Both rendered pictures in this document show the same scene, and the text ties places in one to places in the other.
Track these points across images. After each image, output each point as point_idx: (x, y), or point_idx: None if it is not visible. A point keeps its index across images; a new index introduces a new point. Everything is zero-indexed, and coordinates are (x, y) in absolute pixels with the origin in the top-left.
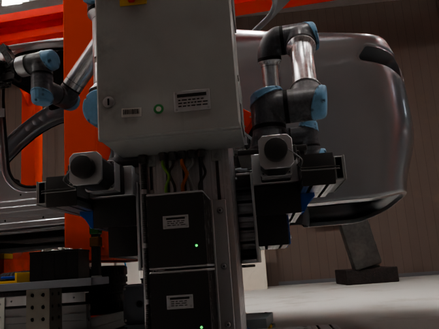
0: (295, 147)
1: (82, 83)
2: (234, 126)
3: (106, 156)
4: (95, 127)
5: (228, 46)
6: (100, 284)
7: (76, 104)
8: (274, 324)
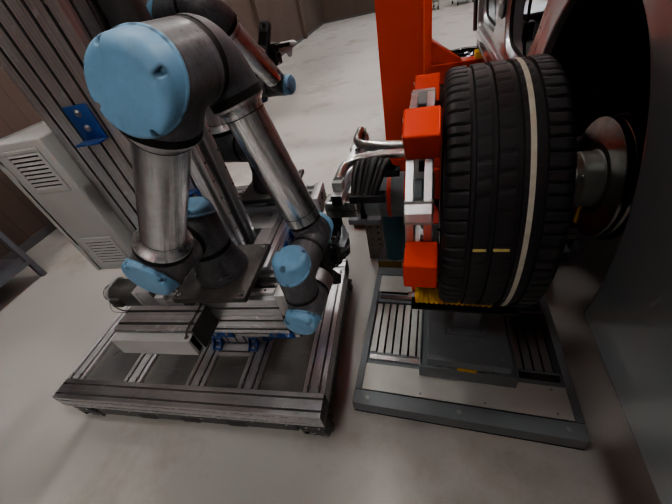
0: (110, 302)
1: (265, 81)
2: (99, 267)
3: (408, 96)
4: (380, 67)
5: (57, 223)
6: (363, 224)
7: (285, 92)
8: (511, 377)
